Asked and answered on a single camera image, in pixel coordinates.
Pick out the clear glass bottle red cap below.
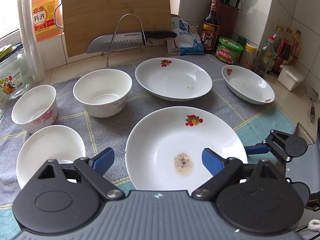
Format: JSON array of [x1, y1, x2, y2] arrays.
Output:
[[251, 36, 274, 77]]

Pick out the metal wire board stand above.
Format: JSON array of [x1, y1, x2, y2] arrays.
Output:
[[106, 13, 148, 67]]

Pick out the dark vinegar bottle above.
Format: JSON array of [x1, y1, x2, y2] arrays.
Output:
[[200, 0, 220, 54]]

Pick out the yellow lid spice jar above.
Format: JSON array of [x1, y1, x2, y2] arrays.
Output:
[[240, 43, 258, 69]]

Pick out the white bowl pink flowers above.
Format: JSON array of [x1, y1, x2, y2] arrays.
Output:
[[11, 85, 58, 134]]

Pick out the green lid sauce jar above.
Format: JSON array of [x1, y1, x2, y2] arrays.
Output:
[[215, 37, 244, 64]]

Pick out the black handle kitchen knife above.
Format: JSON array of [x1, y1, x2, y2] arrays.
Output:
[[86, 30, 177, 54]]

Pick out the white plastic seasoning box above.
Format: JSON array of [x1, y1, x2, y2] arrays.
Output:
[[278, 65, 305, 92]]

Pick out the grey green checked mat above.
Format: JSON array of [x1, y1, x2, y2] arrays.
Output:
[[1, 55, 295, 239]]

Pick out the red sauce bottle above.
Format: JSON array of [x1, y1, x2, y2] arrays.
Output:
[[270, 25, 286, 74]]

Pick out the metal spatula wooden handle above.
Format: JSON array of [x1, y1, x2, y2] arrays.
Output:
[[307, 86, 319, 124]]

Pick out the dark red knife block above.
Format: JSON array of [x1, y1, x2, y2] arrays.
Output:
[[217, 3, 240, 38]]

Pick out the white oval plate fruit print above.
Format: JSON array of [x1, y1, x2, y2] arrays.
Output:
[[135, 57, 212, 102]]

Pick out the orange cooking wine jug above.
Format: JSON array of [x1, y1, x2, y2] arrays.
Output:
[[31, 0, 63, 42]]

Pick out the stack of clear plastic cups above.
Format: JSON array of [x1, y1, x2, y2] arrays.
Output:
[[17, 0, 46, 83]]

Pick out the green lid small jar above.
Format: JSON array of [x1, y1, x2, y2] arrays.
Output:
[[237, 36, 247, 48]]

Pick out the yellow label oil bottle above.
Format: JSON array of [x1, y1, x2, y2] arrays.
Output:
[[288, 29, 302, 66]]

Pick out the bamboo cutting board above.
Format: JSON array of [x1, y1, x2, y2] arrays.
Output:
[[62, 0, 172, 57]]

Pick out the white bowl faint flowers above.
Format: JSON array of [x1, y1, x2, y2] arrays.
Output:
[[73, 69, 132, 118]]

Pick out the white plate with stain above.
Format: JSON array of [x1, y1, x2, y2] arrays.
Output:
[[125, 106, 247, 193]]

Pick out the small white shallow bowl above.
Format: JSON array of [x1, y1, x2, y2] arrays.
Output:
[[16, 125, 86, 188]]

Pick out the white blue salt bag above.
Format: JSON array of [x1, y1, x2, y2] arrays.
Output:
[[171, 16, 204, 56]]

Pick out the glass jar fruit label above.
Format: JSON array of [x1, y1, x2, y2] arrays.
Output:
[[1, 44, 31, 100]]

